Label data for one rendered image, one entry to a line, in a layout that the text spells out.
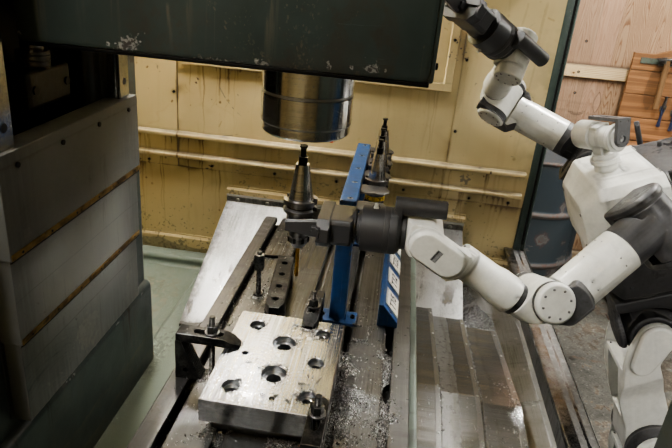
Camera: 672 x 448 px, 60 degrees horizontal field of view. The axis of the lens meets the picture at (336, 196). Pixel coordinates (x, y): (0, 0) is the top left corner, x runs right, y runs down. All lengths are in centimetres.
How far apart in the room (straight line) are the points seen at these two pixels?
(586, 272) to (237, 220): 135
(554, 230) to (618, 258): 209
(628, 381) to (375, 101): 114
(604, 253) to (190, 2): 85
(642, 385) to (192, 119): 163
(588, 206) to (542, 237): 191
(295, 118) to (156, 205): 148
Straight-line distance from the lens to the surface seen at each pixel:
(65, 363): 133
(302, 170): 106
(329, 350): 124
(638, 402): 177
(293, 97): 96
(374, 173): 147
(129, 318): 161
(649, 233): 125
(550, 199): 321
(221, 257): 209
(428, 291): 201
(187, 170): 228
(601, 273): 120
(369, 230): 105
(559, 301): 115
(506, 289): 113
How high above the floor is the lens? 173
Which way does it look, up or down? 22 degrees down
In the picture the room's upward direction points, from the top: 5 degrees clockwise
